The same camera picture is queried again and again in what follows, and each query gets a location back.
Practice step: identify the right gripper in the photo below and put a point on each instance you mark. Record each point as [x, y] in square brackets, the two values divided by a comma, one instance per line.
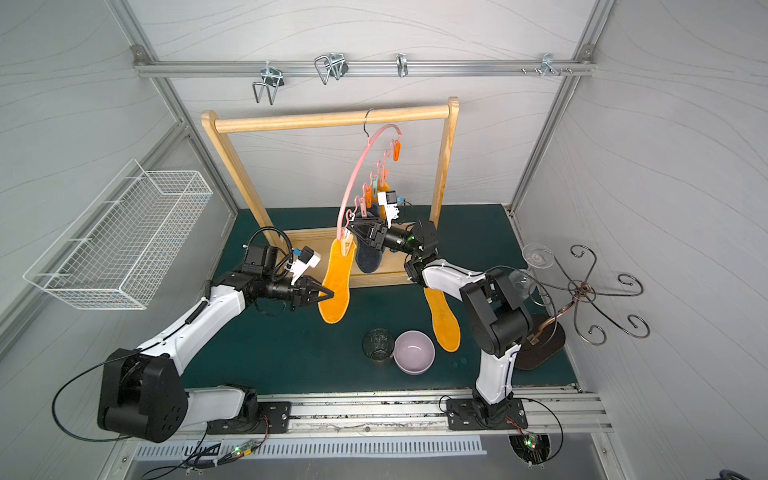
[372, 231]

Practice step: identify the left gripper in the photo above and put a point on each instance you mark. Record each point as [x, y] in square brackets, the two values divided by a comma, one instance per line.
[297, 291]

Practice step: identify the wooden clothes rack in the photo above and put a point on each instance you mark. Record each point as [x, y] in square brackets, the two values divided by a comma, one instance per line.
[218, 131]

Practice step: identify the yellow insole front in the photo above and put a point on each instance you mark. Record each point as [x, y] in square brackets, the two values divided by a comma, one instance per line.
[444, 323]

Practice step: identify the yellow insole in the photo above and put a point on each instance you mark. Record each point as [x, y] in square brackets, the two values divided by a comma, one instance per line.
[382, 190]
[337, 279]
[444, 323]

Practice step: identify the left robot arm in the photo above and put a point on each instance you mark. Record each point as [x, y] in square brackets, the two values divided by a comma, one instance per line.
[142, 394]

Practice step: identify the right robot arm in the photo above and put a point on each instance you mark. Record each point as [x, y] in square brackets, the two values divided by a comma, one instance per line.
[496, 312]

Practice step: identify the dark navy insole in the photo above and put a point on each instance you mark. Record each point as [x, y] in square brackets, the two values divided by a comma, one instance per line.
[368, 259]

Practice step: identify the yellow insole back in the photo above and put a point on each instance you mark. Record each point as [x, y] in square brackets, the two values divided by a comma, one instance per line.
[382, 190]

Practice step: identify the purple bowl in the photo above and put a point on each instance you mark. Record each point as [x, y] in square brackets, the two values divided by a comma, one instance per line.
[414, 352]

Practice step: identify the metal loop hook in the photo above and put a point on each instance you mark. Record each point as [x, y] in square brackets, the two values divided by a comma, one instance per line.
[331, 66]

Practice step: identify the small metal hook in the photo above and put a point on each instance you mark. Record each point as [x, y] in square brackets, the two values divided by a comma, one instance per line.
[401, 65]

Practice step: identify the hanging wine glass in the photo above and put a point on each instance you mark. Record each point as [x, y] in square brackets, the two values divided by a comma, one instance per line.
[538, 256]

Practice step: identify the metal double hook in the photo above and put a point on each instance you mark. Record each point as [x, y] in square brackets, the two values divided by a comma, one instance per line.
[267, 87]

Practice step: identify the white vented strip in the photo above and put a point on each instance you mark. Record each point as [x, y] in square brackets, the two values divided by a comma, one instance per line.
[325, 447]

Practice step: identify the metal glass holder stand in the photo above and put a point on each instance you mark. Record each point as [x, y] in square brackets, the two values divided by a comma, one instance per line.
[548, 336]

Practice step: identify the metal corner hook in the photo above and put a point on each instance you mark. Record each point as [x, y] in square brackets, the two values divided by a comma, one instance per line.
[547, 68]

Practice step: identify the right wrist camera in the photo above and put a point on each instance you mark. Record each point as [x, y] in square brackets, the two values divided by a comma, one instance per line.
[392, 211]

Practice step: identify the white wire basket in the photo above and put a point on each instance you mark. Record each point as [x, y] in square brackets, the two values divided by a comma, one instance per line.
[116, 253]

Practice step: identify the aluminium top rail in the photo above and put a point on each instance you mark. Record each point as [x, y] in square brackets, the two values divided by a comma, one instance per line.
[583, 66]

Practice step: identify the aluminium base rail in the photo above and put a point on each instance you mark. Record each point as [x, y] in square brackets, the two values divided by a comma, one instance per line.
[426, 412]

